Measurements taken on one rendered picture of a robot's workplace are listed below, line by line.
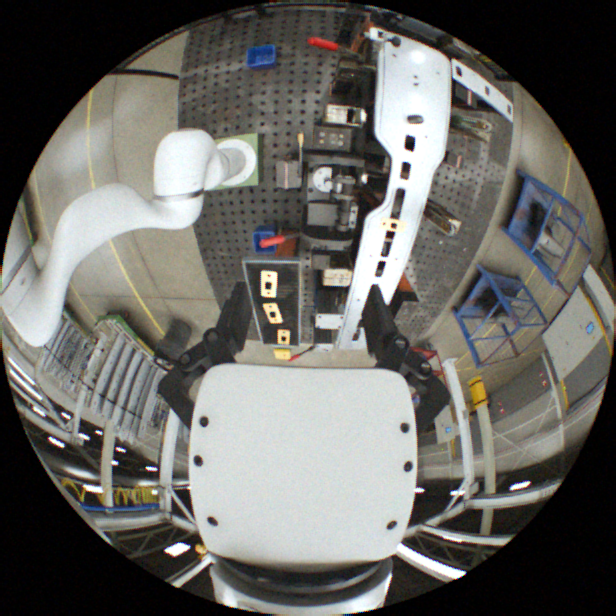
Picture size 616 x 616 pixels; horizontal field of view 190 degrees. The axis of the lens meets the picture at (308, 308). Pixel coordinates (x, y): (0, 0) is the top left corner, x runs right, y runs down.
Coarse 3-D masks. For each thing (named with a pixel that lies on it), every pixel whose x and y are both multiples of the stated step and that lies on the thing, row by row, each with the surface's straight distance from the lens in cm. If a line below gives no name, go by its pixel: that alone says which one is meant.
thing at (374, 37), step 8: (368, 32) 43; (376, 32) 42; (368, 40) 45; (376, 40) 41; (384, 40) 43; (392, 40) 43; (400, 40) 43; (368, 48) 45; (376, 48) 44; (368, 56) 49; (376, 56) 48; (368, 64) 53
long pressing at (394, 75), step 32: (384, 32) 71; (384, 64) 64; (416, 64) 69; (448, 64) 77; (384, 96) 59; (416, 96) 63; (448, 96) 70; (384, 128) 57; (416, 128) 61; (448, 128) 68; (416, 160) 61; (416, 192) 62; (416, 224) 66; (352, 288) 74; (384, 288) 77; (352, 320) 88
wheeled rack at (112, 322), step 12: (108, 312) 471; (96, 324) 460; (108, 324) 438; (120, 324) 397; (108, 336) 376; (132, 336) 411; (84, 348) 453; (96, 348) 395; (144, 348) 431; (84, 384) 383; (156, 432) 476
